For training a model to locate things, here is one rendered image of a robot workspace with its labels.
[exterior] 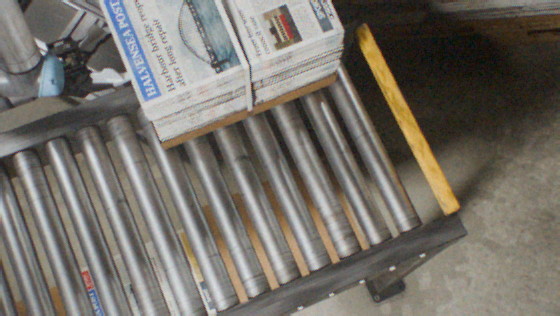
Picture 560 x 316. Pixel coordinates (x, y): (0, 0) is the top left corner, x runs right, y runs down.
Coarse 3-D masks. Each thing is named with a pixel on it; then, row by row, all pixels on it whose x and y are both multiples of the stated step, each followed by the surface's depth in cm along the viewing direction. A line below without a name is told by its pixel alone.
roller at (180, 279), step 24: (120, 120) 137; (120, 144) 136; (144, 168) 134; (144, 192) 133; (144, 216) 132; (168, 216) 133; (168, 240) 130; (168, 264) 129; (192, 288) 128; (192, 312) 127
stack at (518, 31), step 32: (352, 0) 194; (384, 0) 195; (416, 0) 197; (448, 0) 197; (480, 0) 200; (512, 0) 201; (544, 0) 202; (416, 32) 217; (448, 32) 216; (480, 32) 218; (512, 32) 219
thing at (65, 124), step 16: (352, 16) 143; (352, 32) 147; (112, 96) 138; (128, 96) 138; (64, 112) 137; (80, 112) 137; (96, 112) 137; (112, 112) 137; (128, 112) 138; (16, 128) 136; (32, 128) 136; (48, 128) 136; (64, 128) 136; (80, 128) 136; (0, 144) 135; (16, 144) 135; (32, 144) 135; (0, 160) 135; (48, 160) 144; (16, 176) 146
